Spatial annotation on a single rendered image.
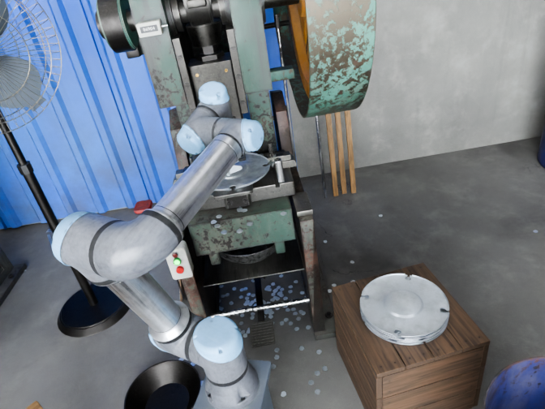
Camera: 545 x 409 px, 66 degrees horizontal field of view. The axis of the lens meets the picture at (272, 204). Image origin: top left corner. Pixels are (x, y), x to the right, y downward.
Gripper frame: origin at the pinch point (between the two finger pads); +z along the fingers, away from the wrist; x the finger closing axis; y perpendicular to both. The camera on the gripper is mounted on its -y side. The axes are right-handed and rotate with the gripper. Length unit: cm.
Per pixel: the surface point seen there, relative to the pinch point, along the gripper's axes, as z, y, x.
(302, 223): 23.4, 22.8, -11.2
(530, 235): 94, 146, -6
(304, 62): 0, 38, 46
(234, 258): 51, -6, -5
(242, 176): 12.8, 4.7, 7.3
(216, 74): -14.6, 3.2, 31.3
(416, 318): 29, 51, -51
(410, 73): 81, 126, 116
